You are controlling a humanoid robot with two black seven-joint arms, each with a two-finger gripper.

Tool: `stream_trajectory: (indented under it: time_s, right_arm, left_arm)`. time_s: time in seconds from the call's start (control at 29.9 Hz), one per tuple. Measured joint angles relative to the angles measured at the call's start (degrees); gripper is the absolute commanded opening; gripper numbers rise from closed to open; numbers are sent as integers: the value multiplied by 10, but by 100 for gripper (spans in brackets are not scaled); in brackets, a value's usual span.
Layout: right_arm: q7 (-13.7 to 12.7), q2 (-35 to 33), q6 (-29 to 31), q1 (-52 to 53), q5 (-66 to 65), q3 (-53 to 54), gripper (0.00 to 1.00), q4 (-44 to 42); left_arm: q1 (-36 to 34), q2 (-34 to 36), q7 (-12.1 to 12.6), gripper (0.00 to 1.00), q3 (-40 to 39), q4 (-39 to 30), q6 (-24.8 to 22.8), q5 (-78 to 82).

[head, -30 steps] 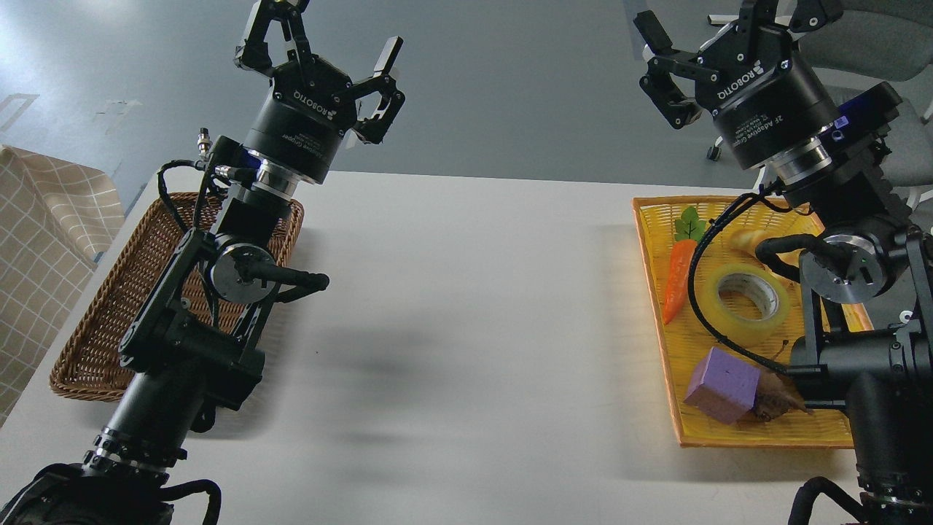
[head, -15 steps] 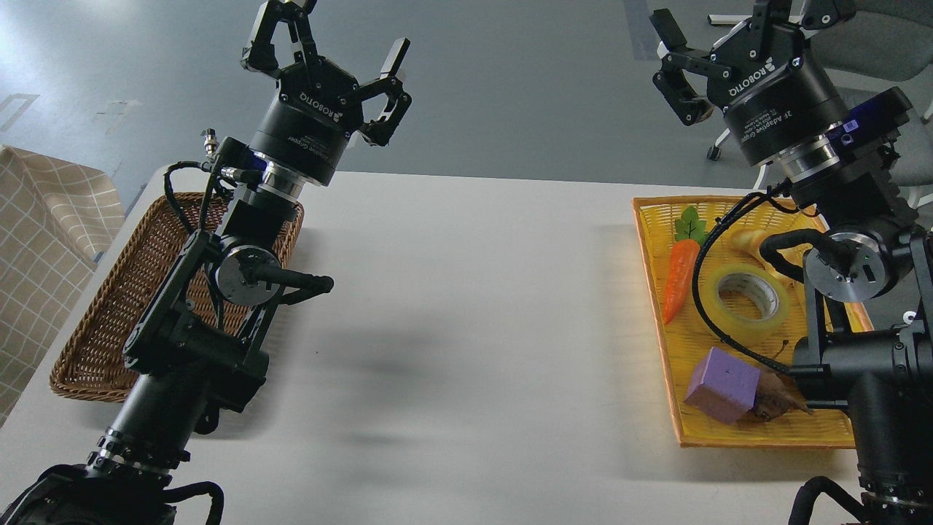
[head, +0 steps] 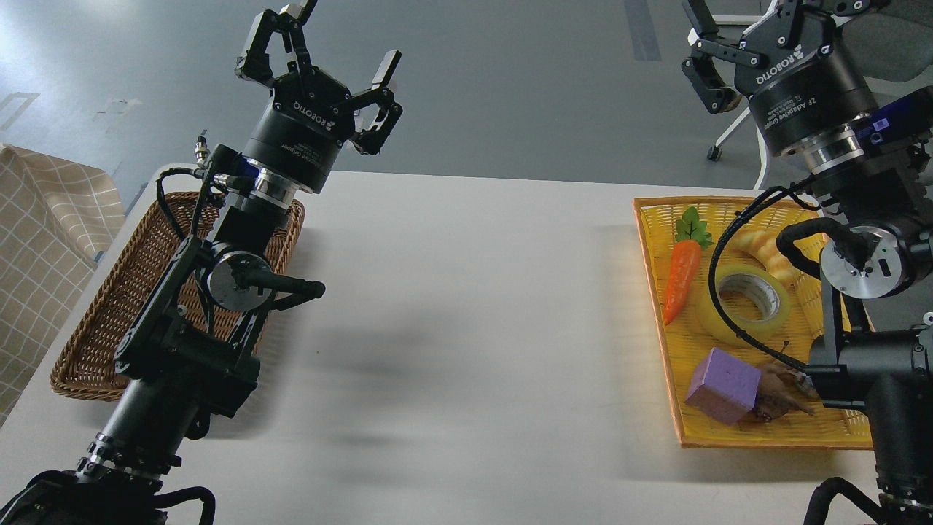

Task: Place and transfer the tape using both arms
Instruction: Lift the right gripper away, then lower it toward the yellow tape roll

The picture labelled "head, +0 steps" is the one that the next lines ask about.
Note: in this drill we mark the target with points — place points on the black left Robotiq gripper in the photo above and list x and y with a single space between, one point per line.
302 138

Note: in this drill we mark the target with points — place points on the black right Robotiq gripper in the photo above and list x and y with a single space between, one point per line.
805 82

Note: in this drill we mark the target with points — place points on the yellow tape roll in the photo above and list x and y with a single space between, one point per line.
752 298

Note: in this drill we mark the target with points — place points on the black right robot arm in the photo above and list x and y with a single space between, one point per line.
870 171

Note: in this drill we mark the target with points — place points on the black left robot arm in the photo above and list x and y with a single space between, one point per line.
189 352

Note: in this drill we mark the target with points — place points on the grey office chair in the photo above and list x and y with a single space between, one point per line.
891 44

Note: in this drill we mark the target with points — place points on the orange toy carrot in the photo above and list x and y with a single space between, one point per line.
691 238

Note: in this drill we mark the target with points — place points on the toy bread croissant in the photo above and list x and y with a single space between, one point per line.
761 245

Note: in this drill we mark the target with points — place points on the yellow plastic basket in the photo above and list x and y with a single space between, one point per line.
684 343

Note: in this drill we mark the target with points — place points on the beige checkered cloth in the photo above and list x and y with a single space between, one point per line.
57 218

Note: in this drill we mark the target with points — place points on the purple foam block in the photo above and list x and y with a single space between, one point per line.
723 387

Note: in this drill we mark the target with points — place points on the brown toy figure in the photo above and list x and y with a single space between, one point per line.
773 398

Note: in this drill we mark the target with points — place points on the brown wicker basket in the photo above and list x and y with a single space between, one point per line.
85 367

